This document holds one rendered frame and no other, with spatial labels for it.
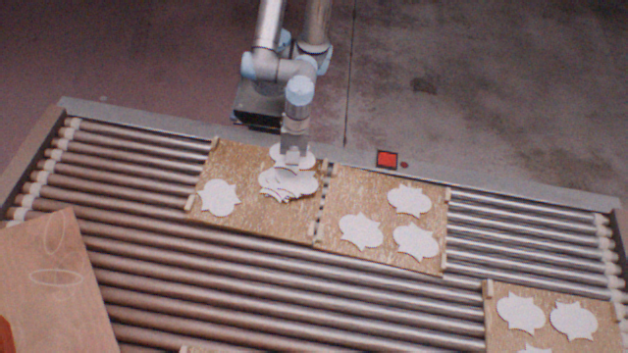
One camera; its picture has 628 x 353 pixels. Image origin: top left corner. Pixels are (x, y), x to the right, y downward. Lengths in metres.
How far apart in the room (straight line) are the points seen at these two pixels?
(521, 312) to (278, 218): 0.79
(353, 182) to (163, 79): 2.01
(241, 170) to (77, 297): 0.66
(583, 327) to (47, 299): 1.49
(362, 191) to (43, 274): 0.98
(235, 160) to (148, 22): 2.34
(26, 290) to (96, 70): 2.33
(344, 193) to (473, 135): 1.85
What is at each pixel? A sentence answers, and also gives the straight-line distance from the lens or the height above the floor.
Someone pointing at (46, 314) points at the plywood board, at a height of 1.04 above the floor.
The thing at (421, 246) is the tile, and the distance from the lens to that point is 1.72.
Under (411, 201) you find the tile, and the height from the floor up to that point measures 0.95.
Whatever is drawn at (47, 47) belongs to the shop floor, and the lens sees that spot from 3.95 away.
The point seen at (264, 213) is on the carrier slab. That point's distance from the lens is 1.71.
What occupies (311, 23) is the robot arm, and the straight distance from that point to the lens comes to 1.85.
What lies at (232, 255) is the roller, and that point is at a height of 0.92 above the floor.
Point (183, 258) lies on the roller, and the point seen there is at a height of 0.92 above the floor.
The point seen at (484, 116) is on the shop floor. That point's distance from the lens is 3.69.
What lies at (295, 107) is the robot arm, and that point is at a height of 1.31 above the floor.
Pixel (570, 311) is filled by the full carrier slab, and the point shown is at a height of 0.95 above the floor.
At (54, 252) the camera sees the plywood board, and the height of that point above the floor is 1.04.
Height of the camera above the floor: 2.35
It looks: 51 degrees down
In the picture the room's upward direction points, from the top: 10 degrees clockwise
